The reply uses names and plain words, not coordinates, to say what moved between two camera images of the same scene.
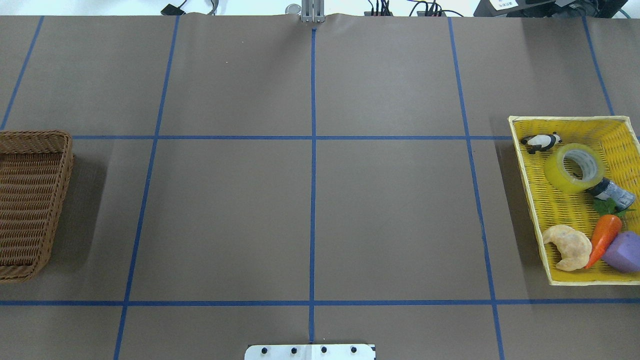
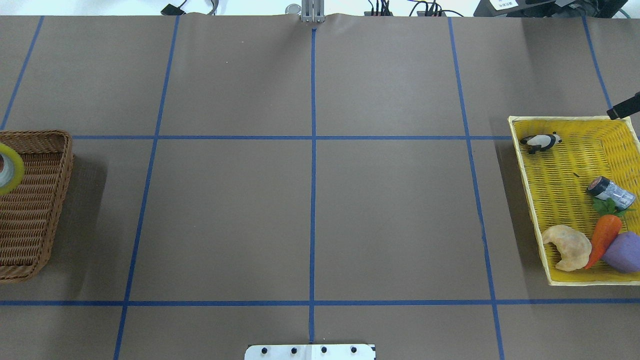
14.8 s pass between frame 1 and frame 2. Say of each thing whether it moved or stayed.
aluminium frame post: stayed
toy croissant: stayed
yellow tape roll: moved
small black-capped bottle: stayed
